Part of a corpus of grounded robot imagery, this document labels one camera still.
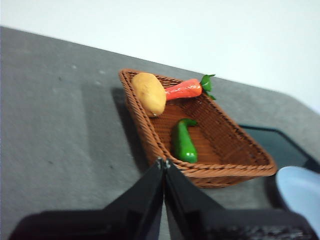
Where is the brown wicker basket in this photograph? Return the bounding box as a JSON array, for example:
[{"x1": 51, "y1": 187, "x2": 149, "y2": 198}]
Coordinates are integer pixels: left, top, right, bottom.
[{"x1": 118, "y1": 68, "x2": 278, "y2": 189}]

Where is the pale blue round plate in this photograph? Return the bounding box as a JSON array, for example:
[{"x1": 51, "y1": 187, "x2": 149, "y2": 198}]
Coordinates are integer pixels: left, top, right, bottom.
[{"x1": 275, "y1": 165, "x2": 320, "y2": 239}]

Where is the green pepper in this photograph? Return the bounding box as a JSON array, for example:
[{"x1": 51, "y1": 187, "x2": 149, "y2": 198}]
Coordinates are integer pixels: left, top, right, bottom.
[{"x1": 170, "y1": 118, "x2": 199, "y2": 164}]

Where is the orange carrot with green leaves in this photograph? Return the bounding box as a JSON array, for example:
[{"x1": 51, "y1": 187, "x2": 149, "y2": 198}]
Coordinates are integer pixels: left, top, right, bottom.
[{"x1": 163, "y1": 74, "x2": 217, "y2": 102}]

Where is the black rectangular tray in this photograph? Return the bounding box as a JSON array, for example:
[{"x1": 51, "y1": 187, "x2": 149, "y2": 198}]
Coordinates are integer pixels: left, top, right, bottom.
[{"x1": 236, "y1": 124, "x2": 320, "y2": 174}]

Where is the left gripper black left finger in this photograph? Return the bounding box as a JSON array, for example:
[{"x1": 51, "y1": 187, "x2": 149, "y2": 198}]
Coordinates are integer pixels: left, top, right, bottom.
[{"x1": 8, "y1": 157, "x2": 166, "y2": 240}]

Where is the yellow-brown potato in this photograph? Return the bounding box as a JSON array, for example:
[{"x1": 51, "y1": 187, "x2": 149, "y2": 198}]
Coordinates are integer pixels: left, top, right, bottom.
[{"x1": 131, "y1": 72, "x2": 167, "y2": 118}]

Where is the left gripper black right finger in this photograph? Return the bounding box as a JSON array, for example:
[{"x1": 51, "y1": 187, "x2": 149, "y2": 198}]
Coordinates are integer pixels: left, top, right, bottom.
[{"x1": 164, "y1": 158, "x2": 320, "y2": 240}]

